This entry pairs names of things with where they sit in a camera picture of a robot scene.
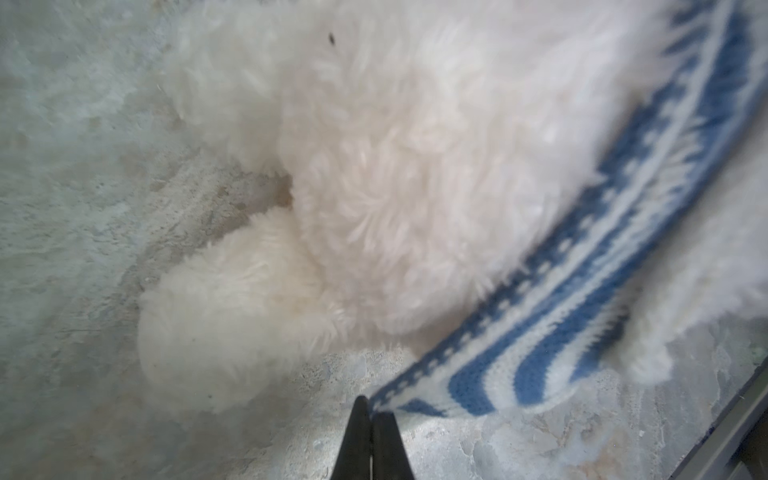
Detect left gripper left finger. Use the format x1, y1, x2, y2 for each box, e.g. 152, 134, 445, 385
330, 396, 372, 480

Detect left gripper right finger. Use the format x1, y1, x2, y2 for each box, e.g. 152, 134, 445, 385
371, 412, 415, 480

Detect blue white striped sweater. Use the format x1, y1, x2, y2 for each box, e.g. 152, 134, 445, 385
371, 1, 767, 418

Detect white teddy bear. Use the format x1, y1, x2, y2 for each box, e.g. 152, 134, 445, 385
136, 0, 768, 415

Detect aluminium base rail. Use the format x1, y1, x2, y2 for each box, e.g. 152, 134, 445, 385
670, 363, 767, 480

